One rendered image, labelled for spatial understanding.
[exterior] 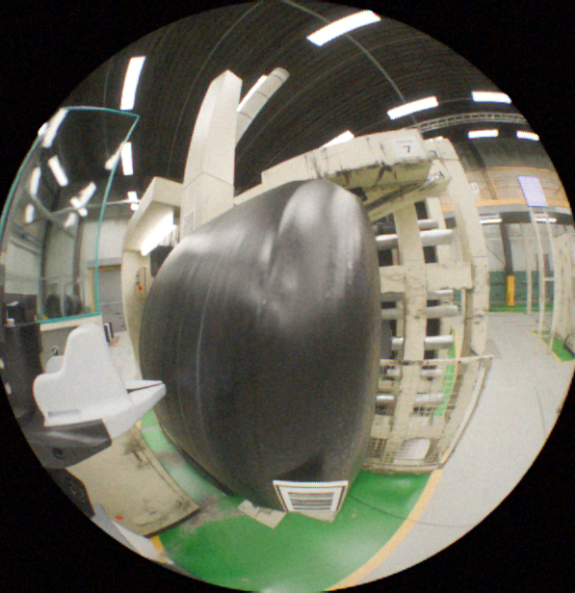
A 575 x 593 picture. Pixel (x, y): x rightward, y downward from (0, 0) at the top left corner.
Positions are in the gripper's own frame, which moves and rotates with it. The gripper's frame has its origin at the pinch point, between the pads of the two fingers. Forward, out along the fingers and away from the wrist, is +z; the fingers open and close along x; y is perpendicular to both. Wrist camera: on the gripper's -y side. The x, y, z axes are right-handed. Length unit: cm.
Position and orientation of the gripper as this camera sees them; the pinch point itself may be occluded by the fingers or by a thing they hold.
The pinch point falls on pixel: (149, 399)
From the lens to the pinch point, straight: 14.4
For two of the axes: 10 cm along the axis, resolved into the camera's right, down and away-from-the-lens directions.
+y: -0.2, -10.0, 0.5
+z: 5.2, 0.3, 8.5
